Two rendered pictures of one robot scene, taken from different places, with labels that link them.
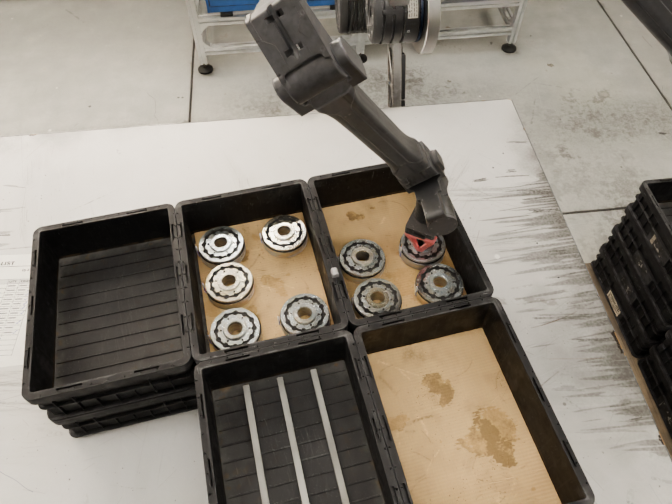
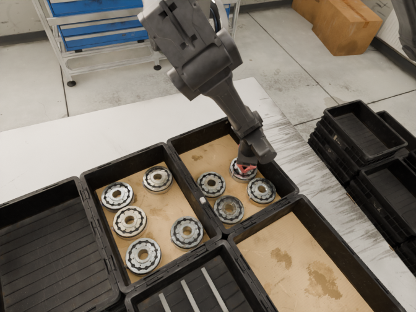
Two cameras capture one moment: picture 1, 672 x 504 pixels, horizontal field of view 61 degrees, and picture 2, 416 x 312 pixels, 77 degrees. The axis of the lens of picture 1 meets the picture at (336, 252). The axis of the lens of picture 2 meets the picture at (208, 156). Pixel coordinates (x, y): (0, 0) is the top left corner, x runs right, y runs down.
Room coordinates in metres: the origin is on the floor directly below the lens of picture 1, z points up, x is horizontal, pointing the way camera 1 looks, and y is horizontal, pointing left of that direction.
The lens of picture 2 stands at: (0.29, 0.14, 1.65)
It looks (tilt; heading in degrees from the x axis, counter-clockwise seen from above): 53 degrees down; 338
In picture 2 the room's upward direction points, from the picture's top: 7 degrees clockwise
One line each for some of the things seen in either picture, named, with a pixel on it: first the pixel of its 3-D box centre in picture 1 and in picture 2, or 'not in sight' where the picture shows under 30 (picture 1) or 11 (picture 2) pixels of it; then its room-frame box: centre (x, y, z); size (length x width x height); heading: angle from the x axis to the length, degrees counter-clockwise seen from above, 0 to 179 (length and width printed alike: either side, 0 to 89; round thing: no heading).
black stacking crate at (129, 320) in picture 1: (116, 306); (49, 260); (0.59, 0.46, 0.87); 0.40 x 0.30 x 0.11; 14
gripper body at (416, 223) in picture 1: (428, 208); (249, 147); (0.76, -0.19, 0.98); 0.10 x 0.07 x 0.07; 154
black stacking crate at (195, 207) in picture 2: (258, 276); (149, 212); (0.66, 0.17, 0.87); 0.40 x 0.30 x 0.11; 14
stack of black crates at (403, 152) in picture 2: not in sight; (381, 143); (1.06, -1.51, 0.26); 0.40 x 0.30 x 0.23; 6
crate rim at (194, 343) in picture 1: (256, 263); (147, 205); (0.66, 0.17, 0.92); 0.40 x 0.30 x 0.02; 14
